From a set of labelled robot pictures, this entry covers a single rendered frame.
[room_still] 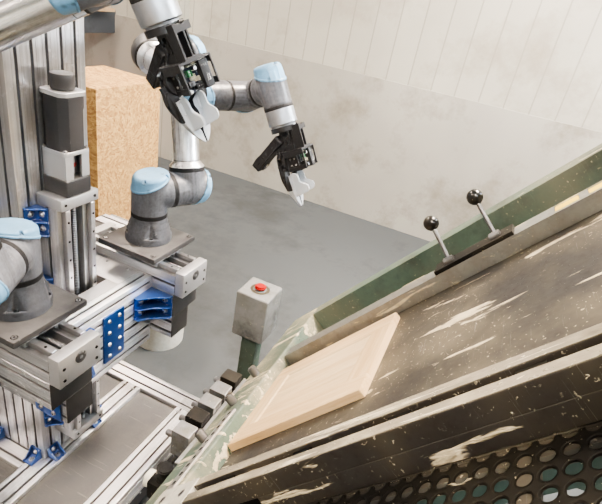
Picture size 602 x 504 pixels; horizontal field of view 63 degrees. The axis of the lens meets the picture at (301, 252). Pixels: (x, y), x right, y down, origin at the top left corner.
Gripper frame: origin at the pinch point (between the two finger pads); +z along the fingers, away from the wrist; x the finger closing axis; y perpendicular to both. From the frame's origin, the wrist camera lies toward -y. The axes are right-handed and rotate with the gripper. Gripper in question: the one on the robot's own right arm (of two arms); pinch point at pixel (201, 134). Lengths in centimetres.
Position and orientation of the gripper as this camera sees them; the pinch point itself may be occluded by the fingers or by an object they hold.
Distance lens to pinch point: 99.7
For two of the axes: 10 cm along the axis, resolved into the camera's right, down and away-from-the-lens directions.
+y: 7.1, 1.5, -6.9
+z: 2.9, 8.3, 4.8
